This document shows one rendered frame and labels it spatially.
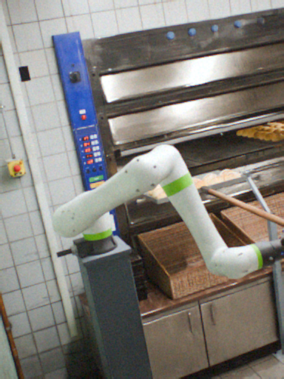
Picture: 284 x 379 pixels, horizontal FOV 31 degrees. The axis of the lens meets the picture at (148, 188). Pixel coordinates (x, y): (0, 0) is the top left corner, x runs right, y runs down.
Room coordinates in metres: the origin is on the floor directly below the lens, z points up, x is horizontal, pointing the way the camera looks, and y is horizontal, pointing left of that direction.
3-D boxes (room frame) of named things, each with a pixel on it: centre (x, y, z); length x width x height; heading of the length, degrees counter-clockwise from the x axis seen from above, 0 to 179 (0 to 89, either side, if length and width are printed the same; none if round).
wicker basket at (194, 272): (2.98, -0.21, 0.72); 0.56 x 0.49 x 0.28; 109
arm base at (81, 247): (2.02, 0.30, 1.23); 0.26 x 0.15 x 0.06; 108
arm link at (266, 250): (1.69, -0.36, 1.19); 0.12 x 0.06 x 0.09; 17
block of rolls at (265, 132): (4.01, -1.11, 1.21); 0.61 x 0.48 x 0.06; 17
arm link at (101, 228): (2.03, 0.25, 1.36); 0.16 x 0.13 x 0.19; 150
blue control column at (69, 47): (3.99, 0.59, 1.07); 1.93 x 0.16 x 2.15; 17
